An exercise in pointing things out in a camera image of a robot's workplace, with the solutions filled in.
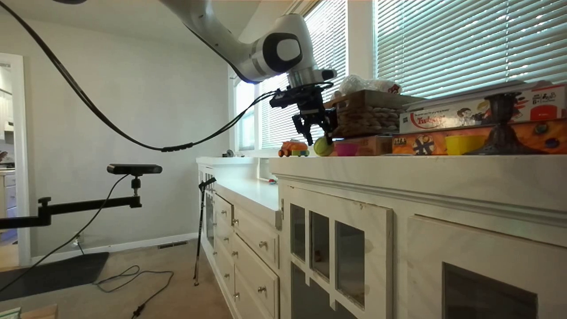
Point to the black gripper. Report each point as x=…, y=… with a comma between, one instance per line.
x=314, y=116

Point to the yellow-green tennis ball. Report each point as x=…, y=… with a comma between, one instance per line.
x=323, y=148

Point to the yellow cup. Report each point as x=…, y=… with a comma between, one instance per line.
x=459, y=145

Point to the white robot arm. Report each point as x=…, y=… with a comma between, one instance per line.
x=282, y=47

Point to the pink cup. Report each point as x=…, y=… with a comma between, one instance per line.
x=346, y=150

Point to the orange toy car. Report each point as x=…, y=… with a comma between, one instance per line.
x=293, y=148

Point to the woven brown basket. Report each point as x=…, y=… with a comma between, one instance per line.
x=367, y=113

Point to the brown cardboard box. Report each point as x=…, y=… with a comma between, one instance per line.
x=371, y=146

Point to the window blinds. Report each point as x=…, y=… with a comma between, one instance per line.
x=443, y=47

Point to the white sideboard cabinet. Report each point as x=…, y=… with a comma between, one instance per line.
x=389, y=237

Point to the orange board game box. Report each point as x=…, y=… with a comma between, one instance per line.
x=548, y=138

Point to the Twister game box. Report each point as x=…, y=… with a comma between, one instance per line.
x=536, y=102

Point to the black floor mat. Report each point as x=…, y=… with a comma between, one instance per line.
x=52, y=278

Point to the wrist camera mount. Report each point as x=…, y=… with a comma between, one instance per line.
x=307, y=97

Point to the black stereo camera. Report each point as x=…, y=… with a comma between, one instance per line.
x=126, y=170

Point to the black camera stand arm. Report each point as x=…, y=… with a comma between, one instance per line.
x=47, y=210

